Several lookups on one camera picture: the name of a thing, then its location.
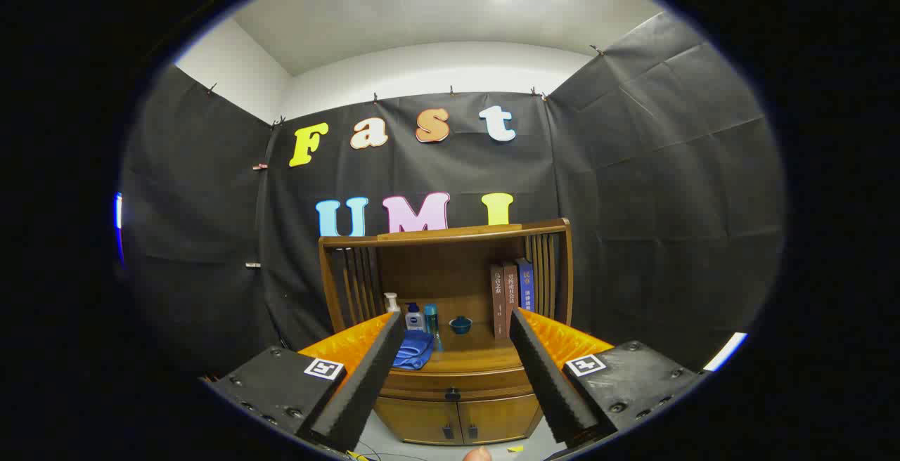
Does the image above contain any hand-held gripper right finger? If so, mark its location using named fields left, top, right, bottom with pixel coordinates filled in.
left=509, top=306, right=707, bottom=448

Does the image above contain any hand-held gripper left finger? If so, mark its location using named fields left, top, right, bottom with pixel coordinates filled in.
left=211, top=310, right=406, bottom=460

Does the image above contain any wooden drawer with black knob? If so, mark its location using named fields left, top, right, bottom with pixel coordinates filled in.
left=380, top=368, right=542, bottom=403

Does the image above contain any wooden countertop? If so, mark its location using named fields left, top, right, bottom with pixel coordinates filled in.
left=383, top=320, right=525, bottom=374

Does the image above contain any wooden cabinet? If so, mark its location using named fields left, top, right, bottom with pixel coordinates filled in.
left=318, top=219, right=574, bottom=446

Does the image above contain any folded blue towel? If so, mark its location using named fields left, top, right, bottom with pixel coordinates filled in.
left=392, top=330, right=435, bottom=370

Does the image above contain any tall teal bottle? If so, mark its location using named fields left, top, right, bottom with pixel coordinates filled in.
left=424, top=304, right=442, bottom=351

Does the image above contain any dark brown book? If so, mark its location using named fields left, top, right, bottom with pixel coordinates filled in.
left=490, top=264, right=507, bottom=339

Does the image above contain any blue book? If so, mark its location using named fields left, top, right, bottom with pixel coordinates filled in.
left=515, top=257, right=535, bottom=313

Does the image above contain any reddish brown book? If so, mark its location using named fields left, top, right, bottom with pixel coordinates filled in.
left=502, top=261, right=520, bottom=314

